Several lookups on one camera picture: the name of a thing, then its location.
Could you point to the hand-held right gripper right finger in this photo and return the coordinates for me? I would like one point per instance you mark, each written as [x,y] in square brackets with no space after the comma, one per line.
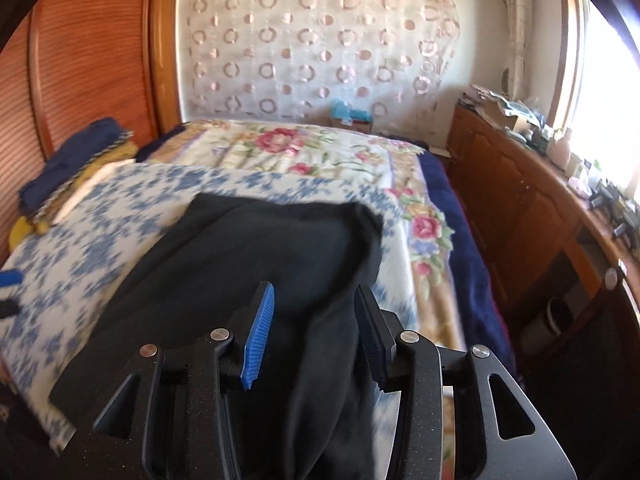
[372,340]

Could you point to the wooden slatted wardrobe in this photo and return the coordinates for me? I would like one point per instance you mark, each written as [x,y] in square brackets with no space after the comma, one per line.
[85,60]

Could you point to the black t-shirt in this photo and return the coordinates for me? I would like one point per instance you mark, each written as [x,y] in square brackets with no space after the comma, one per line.
[250,250]

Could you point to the blue floral bedsheet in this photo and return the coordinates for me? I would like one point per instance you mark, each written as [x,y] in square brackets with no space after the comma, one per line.
[100,220]

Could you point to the sheer circle-print curtain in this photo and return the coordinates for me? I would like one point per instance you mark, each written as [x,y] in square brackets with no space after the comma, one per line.
[320,45]

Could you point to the pink flower quilt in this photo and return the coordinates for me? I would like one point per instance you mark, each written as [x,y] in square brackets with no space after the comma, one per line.
[325,160]

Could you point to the pile of folded cloths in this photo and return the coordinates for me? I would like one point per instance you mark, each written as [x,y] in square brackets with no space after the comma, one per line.
[475,95]

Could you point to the black device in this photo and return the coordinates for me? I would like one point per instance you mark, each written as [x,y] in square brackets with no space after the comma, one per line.
[605,199]

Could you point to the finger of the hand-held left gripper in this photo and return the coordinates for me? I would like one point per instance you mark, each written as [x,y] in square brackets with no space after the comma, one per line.
[6,308]
[9,278]

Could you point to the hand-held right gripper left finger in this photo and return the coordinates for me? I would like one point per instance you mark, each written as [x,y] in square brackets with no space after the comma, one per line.
[260,335]

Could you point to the grey waste bin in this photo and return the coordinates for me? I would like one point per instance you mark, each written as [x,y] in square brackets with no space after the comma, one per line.
[557,316]

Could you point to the pink thermos bottle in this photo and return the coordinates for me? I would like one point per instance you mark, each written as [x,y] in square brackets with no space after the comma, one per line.
[563,150]

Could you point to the navy patterned folded cloth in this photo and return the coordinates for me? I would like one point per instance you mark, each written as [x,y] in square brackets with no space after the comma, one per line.
[75,187]

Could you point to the window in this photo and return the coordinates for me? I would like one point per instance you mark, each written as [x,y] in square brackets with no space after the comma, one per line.
[610,100]

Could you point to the white folded cloth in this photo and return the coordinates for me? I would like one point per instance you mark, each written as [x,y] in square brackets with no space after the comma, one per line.
[95,185]

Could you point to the cream window curtain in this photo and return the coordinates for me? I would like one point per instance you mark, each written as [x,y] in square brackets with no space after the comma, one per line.
[515,25]

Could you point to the black chair back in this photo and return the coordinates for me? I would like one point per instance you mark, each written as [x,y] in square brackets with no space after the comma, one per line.
[590,385]

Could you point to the wooden window cabinet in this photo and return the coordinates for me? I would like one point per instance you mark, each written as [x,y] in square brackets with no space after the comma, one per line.
[525,210]

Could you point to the open cardboard box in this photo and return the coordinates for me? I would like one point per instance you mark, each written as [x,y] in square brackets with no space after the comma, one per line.
[500,116]

